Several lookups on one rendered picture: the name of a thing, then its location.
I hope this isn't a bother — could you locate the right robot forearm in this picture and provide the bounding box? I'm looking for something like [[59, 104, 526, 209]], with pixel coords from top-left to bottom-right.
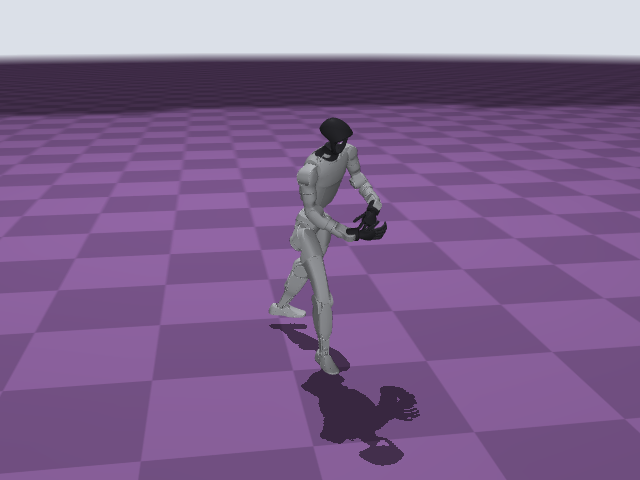
[[307, 210, 356, 242]]

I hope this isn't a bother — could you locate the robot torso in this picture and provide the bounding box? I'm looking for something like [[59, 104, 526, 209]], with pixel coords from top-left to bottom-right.
[[294, 145, 349, 234]]

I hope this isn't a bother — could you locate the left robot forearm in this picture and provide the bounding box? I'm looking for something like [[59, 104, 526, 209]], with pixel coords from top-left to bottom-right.
[[359, 173, 382, 210]]

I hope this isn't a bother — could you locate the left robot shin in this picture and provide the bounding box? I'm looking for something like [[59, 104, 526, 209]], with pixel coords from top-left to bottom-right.
[[278, 269, 309, 309]]

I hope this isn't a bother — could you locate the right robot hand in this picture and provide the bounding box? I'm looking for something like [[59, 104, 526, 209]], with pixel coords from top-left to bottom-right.
[[346, 221, 387, 241]]

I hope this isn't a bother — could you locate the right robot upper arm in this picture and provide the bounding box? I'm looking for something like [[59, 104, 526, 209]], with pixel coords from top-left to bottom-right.
[[297, 163, 324, 221]]

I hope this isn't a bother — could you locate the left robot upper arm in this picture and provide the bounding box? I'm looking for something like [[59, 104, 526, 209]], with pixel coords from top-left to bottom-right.
[[340, 143, 366, 189]]

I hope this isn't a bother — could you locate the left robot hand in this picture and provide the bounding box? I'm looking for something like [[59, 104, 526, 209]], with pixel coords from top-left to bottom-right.
[[353, 200, 380, 229]]

